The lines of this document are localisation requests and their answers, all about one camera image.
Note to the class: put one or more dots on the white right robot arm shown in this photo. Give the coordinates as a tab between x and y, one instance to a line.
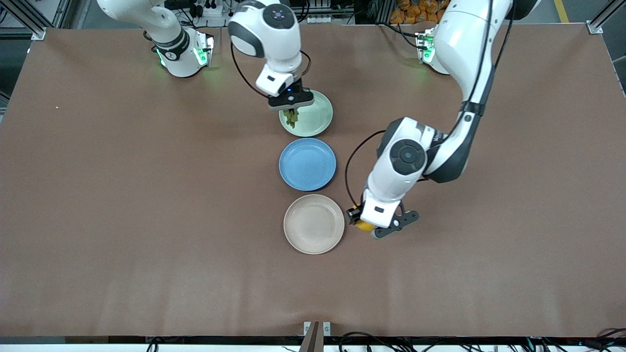
274	34

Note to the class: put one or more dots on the light green plate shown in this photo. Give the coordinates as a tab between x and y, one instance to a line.
318	120

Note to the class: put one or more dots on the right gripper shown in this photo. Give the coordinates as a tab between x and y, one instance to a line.
292	112

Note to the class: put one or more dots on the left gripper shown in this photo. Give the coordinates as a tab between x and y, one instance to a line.
353	214

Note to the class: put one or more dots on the black metal rack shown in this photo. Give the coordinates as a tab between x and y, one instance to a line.
371	10

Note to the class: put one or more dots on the white metal bracket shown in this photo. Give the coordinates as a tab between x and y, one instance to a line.
326	328

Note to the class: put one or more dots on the white power strip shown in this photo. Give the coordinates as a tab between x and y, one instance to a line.
210	10

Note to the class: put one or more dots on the pile of orange objects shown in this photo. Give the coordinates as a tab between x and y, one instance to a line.
420	10

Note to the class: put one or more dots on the brown table cover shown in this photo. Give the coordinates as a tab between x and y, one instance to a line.
146	220

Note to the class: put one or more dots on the blue plate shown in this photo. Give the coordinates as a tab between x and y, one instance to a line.
307	164

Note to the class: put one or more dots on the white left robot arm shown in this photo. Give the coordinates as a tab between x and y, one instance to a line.
415	156

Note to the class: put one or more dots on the yellow lemon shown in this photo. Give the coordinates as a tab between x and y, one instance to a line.
365	226

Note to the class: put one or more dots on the beige plate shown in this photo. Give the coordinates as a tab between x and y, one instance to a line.
314	225

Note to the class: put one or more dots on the aluminium frame post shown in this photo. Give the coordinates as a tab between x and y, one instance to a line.
594	27
35	33

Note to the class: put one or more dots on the green lettuce leaf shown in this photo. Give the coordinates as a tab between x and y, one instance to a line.
292	119

